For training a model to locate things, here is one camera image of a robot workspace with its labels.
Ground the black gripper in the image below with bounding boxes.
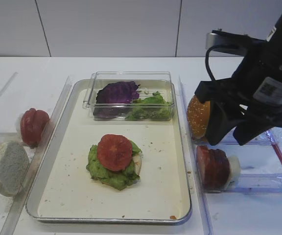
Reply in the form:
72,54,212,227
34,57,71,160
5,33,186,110
195,36,282,145

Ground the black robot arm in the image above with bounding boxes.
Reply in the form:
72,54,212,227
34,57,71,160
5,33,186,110
195,15,282,145

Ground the stack of meat slices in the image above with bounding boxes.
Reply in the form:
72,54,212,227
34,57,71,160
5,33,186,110
196,145,230,190

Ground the white cheese slice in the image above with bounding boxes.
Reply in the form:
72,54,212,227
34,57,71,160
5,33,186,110
224,155,241,189

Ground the green lettuce in container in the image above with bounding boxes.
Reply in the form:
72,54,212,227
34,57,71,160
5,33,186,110
125,91,172,121

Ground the bottom bun under lettuce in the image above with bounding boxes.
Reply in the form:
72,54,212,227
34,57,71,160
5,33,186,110
132,154,142,176

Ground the tomato slice on lettuce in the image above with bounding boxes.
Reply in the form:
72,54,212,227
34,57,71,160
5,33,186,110
97,134,132,171

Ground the green lettuce on tray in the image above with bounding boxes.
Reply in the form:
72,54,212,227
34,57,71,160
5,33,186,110
86,141,142,190

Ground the stack of tomato slices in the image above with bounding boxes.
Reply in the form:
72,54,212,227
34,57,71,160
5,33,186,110
20,108,50,147

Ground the sesame bun top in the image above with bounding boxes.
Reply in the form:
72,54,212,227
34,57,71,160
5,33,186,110
187,95,211,139

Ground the red plastic rod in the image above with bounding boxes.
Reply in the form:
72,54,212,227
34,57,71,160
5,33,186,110
272,143,282,165

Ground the clear holder lower right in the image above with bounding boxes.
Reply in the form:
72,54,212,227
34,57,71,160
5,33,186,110
204,173,282,194

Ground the purple cabbage leaf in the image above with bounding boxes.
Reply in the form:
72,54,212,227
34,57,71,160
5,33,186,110
93,81,140,119

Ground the clear plastic container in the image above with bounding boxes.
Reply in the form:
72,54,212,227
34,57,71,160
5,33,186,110
83,71,175,121

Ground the metal baking tray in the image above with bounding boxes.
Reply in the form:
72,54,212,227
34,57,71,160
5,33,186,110
26,79,192,224

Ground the white bun half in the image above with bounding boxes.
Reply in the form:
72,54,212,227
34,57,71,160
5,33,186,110
0,141,29,197

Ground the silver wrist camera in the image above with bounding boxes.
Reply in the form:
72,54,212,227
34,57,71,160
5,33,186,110
206,29,252,55

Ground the clear rail right of tray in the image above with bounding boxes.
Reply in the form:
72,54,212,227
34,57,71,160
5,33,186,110
177,76,214,235

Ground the clear rail of tray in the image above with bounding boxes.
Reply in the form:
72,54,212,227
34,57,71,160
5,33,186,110
0,77,73,235
177,76,214,235

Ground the clear rail left of tray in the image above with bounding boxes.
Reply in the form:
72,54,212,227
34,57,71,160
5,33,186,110
0,77,73,235

